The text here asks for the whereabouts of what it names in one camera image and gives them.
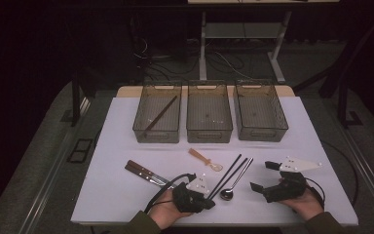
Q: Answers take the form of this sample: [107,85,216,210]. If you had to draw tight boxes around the person's right hand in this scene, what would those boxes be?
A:
[277,186,325,222]

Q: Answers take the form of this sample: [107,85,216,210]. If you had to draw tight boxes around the metal floor rail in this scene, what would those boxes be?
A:
[332,120,374,227]
[18,97,93,234]

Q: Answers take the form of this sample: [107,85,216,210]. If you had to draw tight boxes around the left hand-held gripper cable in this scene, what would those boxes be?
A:
[143,173,197,215]

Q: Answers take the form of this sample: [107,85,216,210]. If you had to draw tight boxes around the black chopstick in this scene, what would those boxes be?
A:
[211,157,249,201]
[208,153,243,199]

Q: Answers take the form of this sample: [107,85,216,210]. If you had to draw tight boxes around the black metal stand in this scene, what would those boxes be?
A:
[70,64,98,128]
[292,13,374,130]

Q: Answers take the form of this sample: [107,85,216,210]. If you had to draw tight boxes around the bundle of floor cables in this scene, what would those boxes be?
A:
[130,32,274,83]

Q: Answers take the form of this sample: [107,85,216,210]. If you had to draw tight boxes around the right hand-held gripper cable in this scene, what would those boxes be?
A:
[304,176,326,210]

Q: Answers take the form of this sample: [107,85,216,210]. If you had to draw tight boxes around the hand-held gripper cable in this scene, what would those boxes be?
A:
[143,173,197,215]
[304,176,326,210]

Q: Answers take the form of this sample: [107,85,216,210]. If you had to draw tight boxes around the white metal desk frame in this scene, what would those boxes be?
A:
[198,10,292,85]

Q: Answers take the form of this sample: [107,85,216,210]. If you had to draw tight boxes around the thin black floor cable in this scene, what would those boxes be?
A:
[318,139,360,209]

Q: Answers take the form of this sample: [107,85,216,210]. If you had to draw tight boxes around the brown chopstick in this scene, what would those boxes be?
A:
[143,95,179,133]

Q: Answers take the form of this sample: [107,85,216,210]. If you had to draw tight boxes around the smoky transparent plastic bin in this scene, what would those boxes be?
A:
[233,80,289,143]
[185,81,234,144]
[131,82,183,144]

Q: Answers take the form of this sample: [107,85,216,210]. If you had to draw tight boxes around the metal spoon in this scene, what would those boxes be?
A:
[219,157,254,202]

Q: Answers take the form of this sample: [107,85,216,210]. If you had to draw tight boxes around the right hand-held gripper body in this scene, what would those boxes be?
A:
[262,156,323,204]

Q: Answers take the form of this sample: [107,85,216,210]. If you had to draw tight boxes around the white table mat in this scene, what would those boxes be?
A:
[70,95,360,227]

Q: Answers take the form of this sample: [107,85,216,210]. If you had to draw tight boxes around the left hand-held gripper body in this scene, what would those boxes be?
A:
[171,173,216,215]

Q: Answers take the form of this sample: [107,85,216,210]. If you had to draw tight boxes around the person's left hand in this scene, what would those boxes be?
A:
[147,189,193,230]

